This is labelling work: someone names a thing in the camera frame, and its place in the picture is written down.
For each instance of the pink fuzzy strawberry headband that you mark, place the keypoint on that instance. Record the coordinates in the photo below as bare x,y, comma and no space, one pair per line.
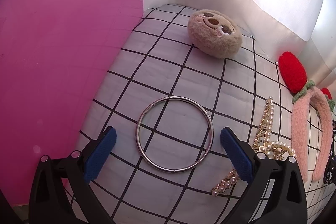
309,119

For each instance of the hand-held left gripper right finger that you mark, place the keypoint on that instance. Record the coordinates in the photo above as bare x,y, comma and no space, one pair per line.
237,153

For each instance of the black lace accessory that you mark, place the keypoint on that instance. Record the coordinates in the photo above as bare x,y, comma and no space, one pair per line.
331,155

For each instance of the white black grid cloth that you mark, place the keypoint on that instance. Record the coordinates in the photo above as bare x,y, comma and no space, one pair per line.
183,87

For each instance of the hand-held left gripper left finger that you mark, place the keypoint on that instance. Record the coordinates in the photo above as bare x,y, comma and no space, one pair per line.
101,153

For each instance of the gold pearl hair claw clip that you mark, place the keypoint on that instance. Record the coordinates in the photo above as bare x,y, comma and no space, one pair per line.
265,145

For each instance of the pink board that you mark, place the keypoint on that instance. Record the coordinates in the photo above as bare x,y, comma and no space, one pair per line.
65,50

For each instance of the beige plush sloth hair clip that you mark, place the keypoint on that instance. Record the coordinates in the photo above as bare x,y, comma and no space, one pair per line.
214,33

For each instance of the silver metal bangle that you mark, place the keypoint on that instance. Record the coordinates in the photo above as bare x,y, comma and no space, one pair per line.
174,134

